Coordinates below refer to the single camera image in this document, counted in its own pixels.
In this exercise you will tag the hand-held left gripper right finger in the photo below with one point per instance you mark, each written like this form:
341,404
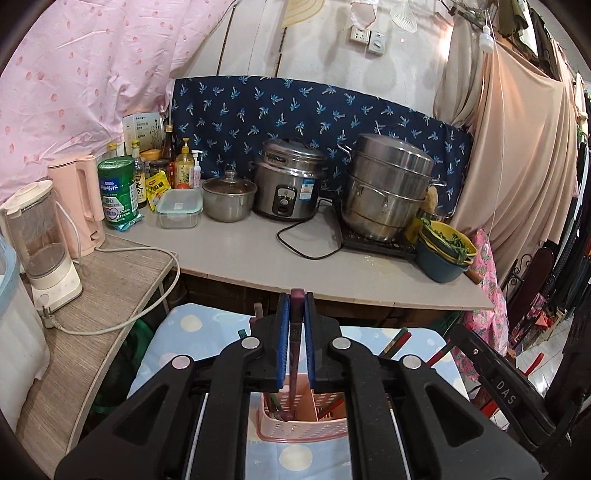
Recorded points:
308,350

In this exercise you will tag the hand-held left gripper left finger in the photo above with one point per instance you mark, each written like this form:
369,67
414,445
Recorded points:
284,350

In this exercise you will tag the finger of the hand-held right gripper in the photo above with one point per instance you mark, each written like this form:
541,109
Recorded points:
503,385

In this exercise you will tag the pink perforated utensil basket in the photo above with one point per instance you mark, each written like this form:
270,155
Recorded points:
300,431

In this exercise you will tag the blue dotted tablecloth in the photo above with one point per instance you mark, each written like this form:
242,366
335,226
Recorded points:
194,323

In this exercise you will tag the grey countertop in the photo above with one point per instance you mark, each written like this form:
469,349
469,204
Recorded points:
249,258

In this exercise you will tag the pink floral hanging cloth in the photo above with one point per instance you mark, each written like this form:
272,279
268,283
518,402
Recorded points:
485,286

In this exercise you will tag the dark wooden chair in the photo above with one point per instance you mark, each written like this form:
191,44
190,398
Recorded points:
531,277

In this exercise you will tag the black induction cooker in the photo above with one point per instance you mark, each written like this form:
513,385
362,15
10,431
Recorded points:
374,244

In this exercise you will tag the stacked bowls with greens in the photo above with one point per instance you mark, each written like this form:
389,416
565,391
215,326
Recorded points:
443,258

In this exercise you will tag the small steel pot with lid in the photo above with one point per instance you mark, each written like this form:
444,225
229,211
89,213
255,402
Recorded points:
229,198

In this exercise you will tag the steel rice cooker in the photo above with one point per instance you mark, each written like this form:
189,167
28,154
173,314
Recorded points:
288,184

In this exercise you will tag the clear food container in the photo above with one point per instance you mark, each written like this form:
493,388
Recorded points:
179,210

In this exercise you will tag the large steel steamer pot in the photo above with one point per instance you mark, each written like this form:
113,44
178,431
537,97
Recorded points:
388,189

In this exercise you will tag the wood grain side counter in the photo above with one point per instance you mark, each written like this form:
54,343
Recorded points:
106,286

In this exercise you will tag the yellow sponge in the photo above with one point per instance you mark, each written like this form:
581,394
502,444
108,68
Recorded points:
430,198

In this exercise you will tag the white pump bottle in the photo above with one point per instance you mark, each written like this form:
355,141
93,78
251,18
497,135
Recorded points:
197,170

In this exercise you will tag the yellow snack packet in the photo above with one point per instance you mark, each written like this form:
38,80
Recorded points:
159,187

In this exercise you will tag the yellow soap pump bottle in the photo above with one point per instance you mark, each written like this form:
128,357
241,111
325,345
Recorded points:
184,168

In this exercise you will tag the dark glass jar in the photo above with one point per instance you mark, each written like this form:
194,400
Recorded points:
159,168

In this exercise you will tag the soy sauce bottle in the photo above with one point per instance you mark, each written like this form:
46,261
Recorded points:
138,180

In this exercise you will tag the dark glass bottle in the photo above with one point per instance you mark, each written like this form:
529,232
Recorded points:
168,157

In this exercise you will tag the green tin can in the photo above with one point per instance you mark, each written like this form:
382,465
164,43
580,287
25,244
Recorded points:
117,191

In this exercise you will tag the navy patterned cloth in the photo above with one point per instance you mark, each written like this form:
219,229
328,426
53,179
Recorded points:
258,110

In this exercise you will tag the beige curtain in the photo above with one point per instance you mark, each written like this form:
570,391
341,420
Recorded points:
521,138

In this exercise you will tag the pink electric kettle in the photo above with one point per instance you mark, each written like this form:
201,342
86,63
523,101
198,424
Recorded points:
76,203

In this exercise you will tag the white carton box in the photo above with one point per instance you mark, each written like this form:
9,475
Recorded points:
144,131

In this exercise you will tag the white blender with glass jug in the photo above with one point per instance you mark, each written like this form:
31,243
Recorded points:
44,249

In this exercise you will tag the white dish rack blue lid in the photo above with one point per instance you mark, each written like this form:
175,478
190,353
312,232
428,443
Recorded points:
14,332

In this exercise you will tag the pink patterned curtain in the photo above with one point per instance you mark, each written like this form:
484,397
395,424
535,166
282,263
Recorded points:
83,83

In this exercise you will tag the woven conical hat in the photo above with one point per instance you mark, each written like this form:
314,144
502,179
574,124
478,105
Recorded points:
300,11

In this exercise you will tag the white light bulb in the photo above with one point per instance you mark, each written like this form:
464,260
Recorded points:
487,39

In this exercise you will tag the white hanging strainer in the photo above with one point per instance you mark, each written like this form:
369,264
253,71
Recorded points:
405,16

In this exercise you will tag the white wall switch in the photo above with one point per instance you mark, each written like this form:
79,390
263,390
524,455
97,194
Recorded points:
378,43

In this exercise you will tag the white wall socket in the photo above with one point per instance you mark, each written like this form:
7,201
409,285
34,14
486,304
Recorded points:
359,35

